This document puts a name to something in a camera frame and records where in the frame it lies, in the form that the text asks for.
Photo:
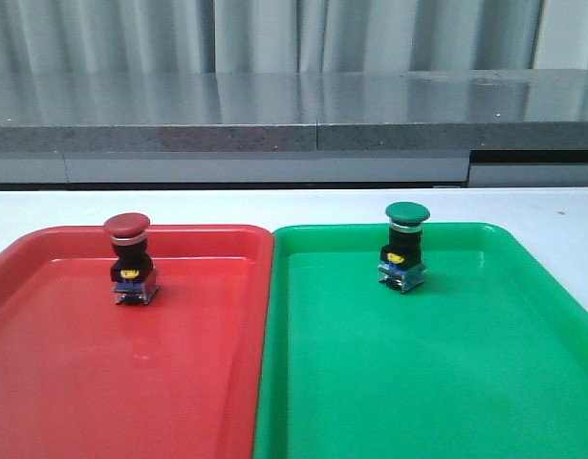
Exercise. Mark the grey pleated curtain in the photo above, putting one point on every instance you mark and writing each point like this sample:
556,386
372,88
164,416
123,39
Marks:
193,37

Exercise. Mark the green plastic tray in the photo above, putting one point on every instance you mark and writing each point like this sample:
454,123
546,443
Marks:
487,359

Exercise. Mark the red plastic tray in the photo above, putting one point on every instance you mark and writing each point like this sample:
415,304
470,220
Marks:
84,377

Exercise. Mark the green mushroom push button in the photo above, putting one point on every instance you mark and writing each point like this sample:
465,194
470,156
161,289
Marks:
401,261

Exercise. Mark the red mushroom push button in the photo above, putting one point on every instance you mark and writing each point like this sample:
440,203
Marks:
133,275

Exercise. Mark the grey stone counter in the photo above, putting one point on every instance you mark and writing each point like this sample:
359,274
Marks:
162,130

